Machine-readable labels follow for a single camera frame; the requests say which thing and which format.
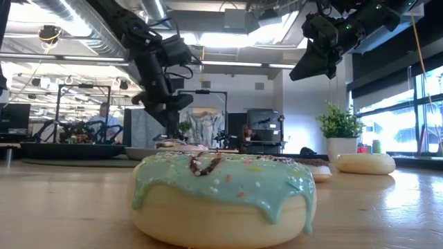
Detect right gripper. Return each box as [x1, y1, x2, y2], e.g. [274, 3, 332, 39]
[289, 12, 367, 82]

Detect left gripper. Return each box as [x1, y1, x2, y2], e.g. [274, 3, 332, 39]
[134, 51, 195, 128]

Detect chocolate glazed donut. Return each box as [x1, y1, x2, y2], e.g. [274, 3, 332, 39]
[154, 138, 190, 149]

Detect plain cream donut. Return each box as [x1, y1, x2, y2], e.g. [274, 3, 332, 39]
[334, 153, 397, 176]

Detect mint glazed sprinkled donut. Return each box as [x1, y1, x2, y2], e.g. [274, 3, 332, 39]
[130, 151, 318, 249]

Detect small background plant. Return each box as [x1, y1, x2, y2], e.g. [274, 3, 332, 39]
[177, 120, 193, 136]

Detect pale hanging cloth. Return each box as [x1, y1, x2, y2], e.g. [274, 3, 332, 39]
[179, 106, 226, 148]

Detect gray partition panel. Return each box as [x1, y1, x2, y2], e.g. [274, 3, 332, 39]
[130, 109, 164, 148]

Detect standing person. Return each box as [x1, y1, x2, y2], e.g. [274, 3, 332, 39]
[88, 102, 124, 143]

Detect long ceiling light strip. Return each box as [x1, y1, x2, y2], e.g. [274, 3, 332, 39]
[0, 53, 298, 70]

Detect seated person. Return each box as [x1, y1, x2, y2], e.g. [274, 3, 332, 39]
[242, 124, 262, 142]

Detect green plant in white pot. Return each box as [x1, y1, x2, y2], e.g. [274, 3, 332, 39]
[316, 101, 365, 165]

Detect background robot arms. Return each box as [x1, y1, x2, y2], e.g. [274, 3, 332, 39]
[33, 119, 124, 145]

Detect gray ceiling box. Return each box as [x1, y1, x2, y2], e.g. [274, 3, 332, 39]
[223, 8, 248, 30]

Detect chocolate sprinkled donut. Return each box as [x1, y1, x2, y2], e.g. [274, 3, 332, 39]
[293, 158, 333, 183]

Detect gray round mat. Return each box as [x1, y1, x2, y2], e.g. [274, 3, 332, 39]
[21, 156, 141, 169]

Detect black ceiling device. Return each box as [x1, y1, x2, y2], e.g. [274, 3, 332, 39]
[37, 24, 62, 45]

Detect black monitor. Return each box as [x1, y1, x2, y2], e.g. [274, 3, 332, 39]
[0, 102, 32, 136]

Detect narrow black frame stand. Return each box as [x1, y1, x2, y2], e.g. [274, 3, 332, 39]
[178, 89, 228, 139]

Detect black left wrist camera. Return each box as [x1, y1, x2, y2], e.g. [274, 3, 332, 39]
[159, 33, 193, 67]

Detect wide black frame stand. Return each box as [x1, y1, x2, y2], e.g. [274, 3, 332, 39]
[56, 84, 112, 143]

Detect black table frame bar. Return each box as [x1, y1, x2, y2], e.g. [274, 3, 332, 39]
[283, 154, 330, 161]

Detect yellow cord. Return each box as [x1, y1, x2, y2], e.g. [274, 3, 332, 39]
[410, 12, 443, 146]

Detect small silver ventilation duct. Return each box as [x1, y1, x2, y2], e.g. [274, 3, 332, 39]
[141, 0, 171, 29]

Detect large silver ventilation duct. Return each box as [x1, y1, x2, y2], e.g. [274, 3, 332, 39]
[30, 0, 146, 87]

